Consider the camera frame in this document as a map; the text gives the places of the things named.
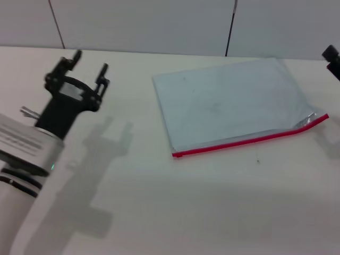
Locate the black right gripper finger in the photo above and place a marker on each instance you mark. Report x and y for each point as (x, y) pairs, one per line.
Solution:
(333, 54)

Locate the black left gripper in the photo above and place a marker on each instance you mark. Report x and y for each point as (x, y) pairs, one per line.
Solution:
(66, 103)

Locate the clear document bag red zipper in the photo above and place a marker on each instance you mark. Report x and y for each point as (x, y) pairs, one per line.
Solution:
(225, 106)

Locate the red zipper slider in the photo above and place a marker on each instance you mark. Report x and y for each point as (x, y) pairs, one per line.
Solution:
(177, 154)

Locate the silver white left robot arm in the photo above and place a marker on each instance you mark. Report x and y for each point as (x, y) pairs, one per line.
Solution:
(16, 212)

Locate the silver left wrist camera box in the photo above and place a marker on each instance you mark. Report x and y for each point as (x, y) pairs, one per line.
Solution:
(21, 138)

